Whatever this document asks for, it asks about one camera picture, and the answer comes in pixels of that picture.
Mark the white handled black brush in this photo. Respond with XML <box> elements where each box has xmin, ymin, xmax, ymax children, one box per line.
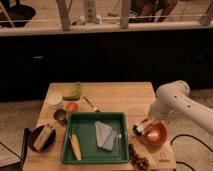
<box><xmin>132</xmin><ymin>120</ymin><xmax>152</xmax><ymax>136</ymax></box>

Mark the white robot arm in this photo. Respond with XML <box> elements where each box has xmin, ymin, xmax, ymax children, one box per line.
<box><xmin>149</xmin><ymin>80</ymin><xmax>213</xmax><ymax>135</ymax></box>

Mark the red bowl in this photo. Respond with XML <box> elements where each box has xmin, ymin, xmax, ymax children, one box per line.
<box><xmin>137</xmin><ymin>122</ymin><xmax>168</xmax><ymax>146</ymax></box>

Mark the orange tomato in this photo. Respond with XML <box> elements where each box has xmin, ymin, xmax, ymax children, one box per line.
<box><xmin>66</xmin><ymin>102</ymin><xmax>78</xmax><ymax>112</ymax></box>

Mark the green plastic tray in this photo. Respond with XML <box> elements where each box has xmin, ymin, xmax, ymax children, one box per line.
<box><xmin>61</xmin><ymin>112</ymin><xmax>129</xmax><ymax>164</ymax></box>

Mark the blue folded cloth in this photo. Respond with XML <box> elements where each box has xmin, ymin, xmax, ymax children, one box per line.
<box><xmin>95</xmin><ymin>121</ymin><xmax>117</xmax><ymax>151</ymax></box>

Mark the white cup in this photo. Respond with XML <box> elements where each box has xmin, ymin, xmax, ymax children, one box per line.
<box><xmin>47</xmin><ymin>92</ymin><xmax>63</xmax><ymax>110</ymax></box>

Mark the small metal cup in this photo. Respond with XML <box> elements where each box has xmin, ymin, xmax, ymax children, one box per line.
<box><xmin>54</xmin><ymin>109</ymin><xmax>67</xmax><ymax>124</ymax></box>

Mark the yellow corn cob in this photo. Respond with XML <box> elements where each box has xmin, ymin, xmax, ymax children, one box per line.
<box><xmin>70</xmin><ymin>134</ymin><xmax>82</xmax><ymax>161</ymax></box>

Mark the sandwich slice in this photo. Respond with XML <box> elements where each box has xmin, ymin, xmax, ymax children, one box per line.
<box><xmin>33</xmin><ymin>125</ymin><xmax>53</xmax><ymax>151</ymax></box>

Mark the dark grape bunch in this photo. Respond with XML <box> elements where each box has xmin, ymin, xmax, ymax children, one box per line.
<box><xmin>128</xmin><ymin>144</ymin><xmax>149</xmax><ymax>171</ymax></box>

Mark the dark brown plate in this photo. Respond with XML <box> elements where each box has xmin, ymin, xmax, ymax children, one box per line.
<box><xmin>28</xmin><ymin>125</ymin><xmax>56</xmax><ymax>153</ymax></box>

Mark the black clamp at table edge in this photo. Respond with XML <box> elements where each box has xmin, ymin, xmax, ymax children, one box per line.
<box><xmin>21</xmin><ymin>128</ymin><xmax>31</xmax><ymax>167</ymax></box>

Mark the black cable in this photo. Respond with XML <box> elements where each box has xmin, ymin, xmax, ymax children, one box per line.
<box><xmin>169</xmin><ymin>133</ymin><xmax>213</xmax><ymax>171</ymax></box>

